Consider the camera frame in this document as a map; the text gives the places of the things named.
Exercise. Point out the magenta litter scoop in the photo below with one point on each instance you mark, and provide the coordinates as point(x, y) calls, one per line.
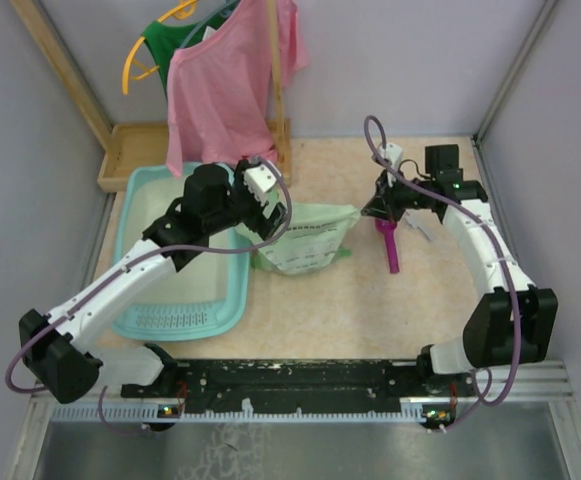
point(387, 229)

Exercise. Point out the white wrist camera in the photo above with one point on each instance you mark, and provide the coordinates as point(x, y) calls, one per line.
point(392, 153)
point(261, 180)

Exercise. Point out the green cat litter bag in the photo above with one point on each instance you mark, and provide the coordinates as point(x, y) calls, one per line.
point(312, 242)

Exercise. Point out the green shirt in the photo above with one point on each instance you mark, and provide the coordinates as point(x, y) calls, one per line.
point(162, 41)

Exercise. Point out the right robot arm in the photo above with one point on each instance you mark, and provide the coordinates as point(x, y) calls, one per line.
point(513, 321)

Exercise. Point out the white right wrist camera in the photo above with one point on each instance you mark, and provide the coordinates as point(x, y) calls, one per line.
point(392, 153)

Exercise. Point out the yellow clothes hanger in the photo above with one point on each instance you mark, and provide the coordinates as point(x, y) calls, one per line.
point(139, 63)

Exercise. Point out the teal plastic litter box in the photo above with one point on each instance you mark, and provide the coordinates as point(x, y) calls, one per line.
point(207, 298)

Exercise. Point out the grey slotted cable duct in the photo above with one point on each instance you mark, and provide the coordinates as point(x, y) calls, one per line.
point(159, 412)

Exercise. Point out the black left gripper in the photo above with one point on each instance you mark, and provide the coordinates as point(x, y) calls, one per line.
point(260, 223)

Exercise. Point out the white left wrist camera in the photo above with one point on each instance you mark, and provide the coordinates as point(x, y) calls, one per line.
point(261, 180)

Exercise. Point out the blue grey clothes hanger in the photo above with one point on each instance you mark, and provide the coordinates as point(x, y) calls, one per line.
point(214, 20)

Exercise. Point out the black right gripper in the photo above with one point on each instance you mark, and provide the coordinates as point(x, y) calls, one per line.
point(384, 203)

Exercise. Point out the wooden clothes rack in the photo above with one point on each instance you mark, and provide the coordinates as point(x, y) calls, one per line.
point(128, 146)

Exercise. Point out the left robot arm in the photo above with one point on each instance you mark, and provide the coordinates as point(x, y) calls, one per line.
point(60, 347)

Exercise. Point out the grey plastic bag clip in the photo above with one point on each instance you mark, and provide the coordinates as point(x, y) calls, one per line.
point(416, 221)

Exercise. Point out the pink t-shirt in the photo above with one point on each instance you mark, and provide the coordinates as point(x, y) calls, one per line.
point(217, 93)

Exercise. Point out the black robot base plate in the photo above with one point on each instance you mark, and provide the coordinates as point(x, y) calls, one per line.
point(289, 386)

